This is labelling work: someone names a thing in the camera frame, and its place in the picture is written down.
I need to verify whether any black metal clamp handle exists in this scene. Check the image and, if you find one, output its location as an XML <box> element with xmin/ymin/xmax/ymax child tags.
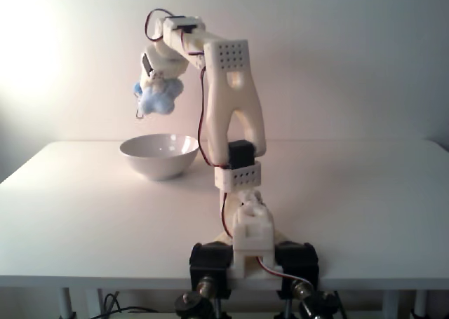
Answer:
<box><xmin>174</xmin><ymin>290</ymin><xmax>217</xmax><ymax>319</ymax></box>
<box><xmin>297</xmin><ymin>290</ymin><xmax>347</xmax><ymax>319</ymax></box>

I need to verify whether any white table leg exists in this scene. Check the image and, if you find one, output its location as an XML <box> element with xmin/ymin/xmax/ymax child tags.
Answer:
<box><xmin>59</xmin><ymin>287</ymin><xmax>76</xmax><ymax>319</ymax></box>
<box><xmin>411</xmin><ymin>290</ymin><xmax>431</xmax><ymax>319</ymax></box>
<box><xmin>382</xmin><ymin>290</ymin><xmax>401</xmax><ymax>319</ymax></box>
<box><xmin>86</xmin><ymin>287</ymin><xmax>103</xmax><ymax>319</ymax></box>

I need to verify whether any skyblue star plush doll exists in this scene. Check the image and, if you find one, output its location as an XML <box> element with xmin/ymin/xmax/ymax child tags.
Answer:
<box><xmin>132</xmin><ymin>79</ymin><xmax>185</xmax><ymax>121</ymax></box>

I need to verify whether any red white black servo cable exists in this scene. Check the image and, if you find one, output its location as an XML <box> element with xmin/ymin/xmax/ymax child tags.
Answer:
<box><xmin>145</xmin><ymin>9</ymin><xmax>171</xmax><ymax>43</ymax></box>
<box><xmin>196</xmin><ymin>66</ymin><xmax>234</xmax><ymax>238</ymax></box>
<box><xmin>255</xmin><ymin>255</ymin><xmax>314</xmax><ymax>285</ymax></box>

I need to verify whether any white ceramic bowl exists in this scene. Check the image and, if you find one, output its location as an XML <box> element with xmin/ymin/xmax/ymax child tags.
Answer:
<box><xmin>119</xmin><ymin>133</ymin><xmax>201</xmax><ymax>181</ymax></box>

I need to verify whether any black table clamp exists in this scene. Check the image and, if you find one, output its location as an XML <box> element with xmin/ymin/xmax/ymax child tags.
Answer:
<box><xmin>273</xmin><ymin>240</ymin><xmax>321</xmax><ymax>294</ymax></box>
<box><xmin>189</xmin><ymin>240</ymin><xmax>234</xmax><ymax>299</ymax></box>

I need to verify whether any thin black cable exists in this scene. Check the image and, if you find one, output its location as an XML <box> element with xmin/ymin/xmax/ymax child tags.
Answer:
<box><xmin>94</xmin><ymin>290</ymin><xmax>157</xmax><ymax>319</ymax></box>

